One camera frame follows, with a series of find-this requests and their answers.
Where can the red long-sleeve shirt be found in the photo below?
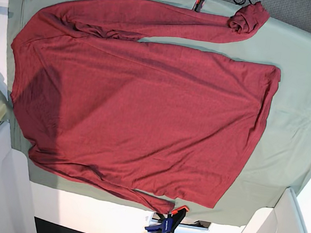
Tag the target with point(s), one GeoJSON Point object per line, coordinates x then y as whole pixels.
{"type": "Point", "coordinates": [147, 122]}

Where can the blue orange bar clamp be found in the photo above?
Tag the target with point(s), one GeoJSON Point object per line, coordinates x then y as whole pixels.
{"type": "Point", "coordinates": [169, 224]}

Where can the green table cloth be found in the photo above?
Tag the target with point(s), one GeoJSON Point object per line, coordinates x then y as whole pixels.
{"type": "Point", "coordinates": [282, 158]}

